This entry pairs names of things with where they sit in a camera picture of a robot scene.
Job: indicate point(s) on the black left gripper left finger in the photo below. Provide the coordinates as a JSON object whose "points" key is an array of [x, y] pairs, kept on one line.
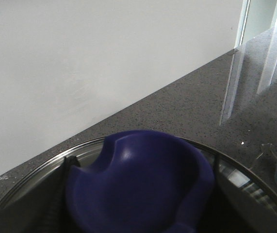
{"points": [[43, 209]]}

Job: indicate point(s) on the grey framed window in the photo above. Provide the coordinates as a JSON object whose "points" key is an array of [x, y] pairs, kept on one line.
{"points": [[256, 17]]}

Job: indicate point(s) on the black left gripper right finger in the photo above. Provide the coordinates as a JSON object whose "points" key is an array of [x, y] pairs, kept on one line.
{"points": [[240, 202]]}

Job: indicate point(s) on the glass lid with blue knob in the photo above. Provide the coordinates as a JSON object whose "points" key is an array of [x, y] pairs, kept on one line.
{"points": [[131, 182]]}

